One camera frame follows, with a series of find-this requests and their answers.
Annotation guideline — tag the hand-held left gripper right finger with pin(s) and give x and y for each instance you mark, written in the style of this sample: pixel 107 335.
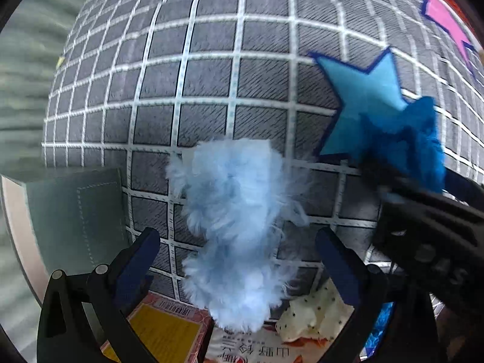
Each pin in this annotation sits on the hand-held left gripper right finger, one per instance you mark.
pixel 340 268

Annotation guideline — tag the blue crinkled plastic cover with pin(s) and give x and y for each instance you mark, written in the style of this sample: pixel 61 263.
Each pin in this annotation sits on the blue crinkled plastic cover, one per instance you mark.
pixel 382 332

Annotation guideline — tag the red patterned carton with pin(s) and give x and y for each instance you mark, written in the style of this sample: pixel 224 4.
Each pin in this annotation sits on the red patterned carton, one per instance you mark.
pixel 170 329

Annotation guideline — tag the blue fuzzy cloth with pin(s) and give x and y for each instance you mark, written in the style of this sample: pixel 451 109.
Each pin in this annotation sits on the blue fuzzy cloth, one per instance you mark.
pixel 412 140

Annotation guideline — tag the light blue fluffy scrunchie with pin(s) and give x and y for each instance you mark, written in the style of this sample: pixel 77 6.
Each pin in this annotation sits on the light blue fluffy scrunchie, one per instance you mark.
pixel 234 215

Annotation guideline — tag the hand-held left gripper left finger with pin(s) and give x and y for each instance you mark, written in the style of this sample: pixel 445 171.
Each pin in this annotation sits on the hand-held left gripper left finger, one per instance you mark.
pixel 136 268

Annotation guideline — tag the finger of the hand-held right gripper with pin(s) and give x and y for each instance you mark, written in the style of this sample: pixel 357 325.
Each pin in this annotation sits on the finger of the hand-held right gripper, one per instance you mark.
pixel 393 183
pixel 467 193

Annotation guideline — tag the white printed snack packet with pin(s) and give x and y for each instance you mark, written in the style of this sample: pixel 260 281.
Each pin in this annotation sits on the white printed snack packet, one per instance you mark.
pixel 257 348

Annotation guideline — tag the grey checked star tablecloth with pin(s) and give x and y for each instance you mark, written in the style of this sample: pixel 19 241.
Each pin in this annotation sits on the grey checked star tablecloth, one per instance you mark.
pixel 211 83

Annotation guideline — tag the cream dotted satin scrunchie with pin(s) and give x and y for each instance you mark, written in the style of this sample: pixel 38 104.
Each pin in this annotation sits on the cream dotted satin scrunchie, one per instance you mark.
pixel 310 314

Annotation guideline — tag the grey cardboard box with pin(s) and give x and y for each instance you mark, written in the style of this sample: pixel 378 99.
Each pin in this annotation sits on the grey cardboard box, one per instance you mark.
pixel 75 215

